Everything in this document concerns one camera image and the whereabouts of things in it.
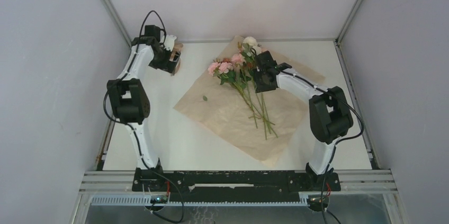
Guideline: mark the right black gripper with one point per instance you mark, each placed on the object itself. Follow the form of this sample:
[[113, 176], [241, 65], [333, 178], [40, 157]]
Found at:
[[259, 86]]

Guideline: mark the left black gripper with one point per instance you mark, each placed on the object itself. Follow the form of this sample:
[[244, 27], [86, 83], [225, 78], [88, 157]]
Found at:
[[167, 66]]

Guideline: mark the tan ribbon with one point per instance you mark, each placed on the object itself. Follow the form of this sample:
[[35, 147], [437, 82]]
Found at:
[[176, 57]]

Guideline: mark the pink rose stem bunch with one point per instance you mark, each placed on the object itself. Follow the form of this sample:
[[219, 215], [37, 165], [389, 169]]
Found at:
[[223, 69]]

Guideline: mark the beige wrapping paper sheet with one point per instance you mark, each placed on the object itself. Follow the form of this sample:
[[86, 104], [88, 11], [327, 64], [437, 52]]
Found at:
[[223, 100]]

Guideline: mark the white rose stem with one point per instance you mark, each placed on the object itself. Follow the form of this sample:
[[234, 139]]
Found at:
[[250, 43]]

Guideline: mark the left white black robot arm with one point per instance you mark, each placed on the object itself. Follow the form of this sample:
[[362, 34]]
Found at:
[[128, 99]]

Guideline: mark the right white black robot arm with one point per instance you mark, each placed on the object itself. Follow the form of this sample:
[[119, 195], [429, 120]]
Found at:
[[329, 113]]

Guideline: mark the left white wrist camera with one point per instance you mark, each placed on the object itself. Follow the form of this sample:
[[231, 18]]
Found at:
[[169, 42]]

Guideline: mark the white slotted cable duct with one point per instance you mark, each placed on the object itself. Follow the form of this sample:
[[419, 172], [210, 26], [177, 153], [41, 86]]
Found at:
[[147, 200]]

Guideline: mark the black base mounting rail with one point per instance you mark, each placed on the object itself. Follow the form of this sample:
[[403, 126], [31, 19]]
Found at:
[[252, 186]]

